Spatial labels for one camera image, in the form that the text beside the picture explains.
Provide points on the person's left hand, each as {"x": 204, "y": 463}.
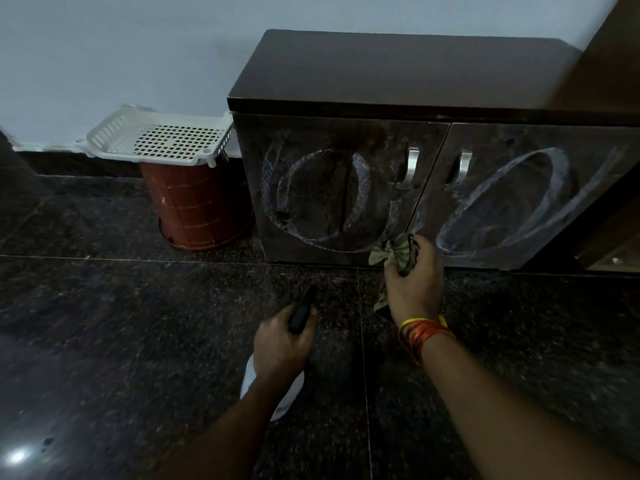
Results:
{"x": 279, "y": 347}

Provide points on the person's right hand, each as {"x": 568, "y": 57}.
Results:
{"x": 414, "y": 289}

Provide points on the person's right thumb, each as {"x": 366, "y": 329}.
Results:
{"x": 394, "y": 274}

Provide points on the person's left thumb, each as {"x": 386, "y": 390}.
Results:
{"x": 306, "y": 319}

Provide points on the olive cleaning cloth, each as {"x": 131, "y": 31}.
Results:
{"x": 395, "y": 259}

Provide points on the white spray bottle black nozzle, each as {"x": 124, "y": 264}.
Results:
{"x": 280, "y": 364}

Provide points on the person's right forearm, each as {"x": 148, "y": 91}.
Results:
{"x": 510, "y": 419}

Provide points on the person's left forearm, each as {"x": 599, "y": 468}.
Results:
{"x": 227, "y": 434}

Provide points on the red and yellow wrist bangles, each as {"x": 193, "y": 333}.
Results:
{"x": 422, "y": 332}

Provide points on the dark brown wooden cabinet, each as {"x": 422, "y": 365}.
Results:
{"x": 435, "y": 144}

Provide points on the red-brown plastic bucket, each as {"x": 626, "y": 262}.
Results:
{"x": 197, "y": 204}

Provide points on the white perforated plastic tray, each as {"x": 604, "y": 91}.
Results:
{"x": 160, "y": 137}

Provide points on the dark brown wooden furniture panel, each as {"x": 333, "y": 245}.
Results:
{"x": 612, "y": 144}

